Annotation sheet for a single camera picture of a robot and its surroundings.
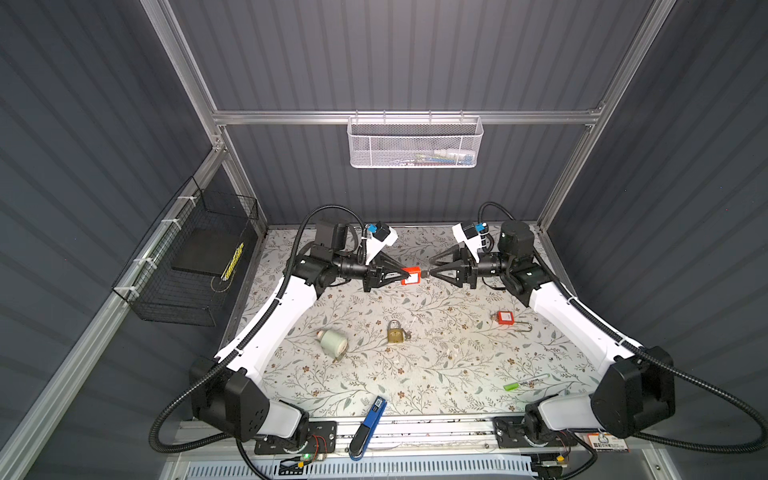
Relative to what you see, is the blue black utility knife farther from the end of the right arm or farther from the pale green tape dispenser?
the end of the right arm

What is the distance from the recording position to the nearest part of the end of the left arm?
2.05 feet

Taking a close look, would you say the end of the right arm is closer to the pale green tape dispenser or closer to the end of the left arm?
the end of the left arm

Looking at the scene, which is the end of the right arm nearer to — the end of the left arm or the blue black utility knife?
the end of the left arm

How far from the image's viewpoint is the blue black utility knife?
2.28 ft

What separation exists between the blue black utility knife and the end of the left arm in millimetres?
341
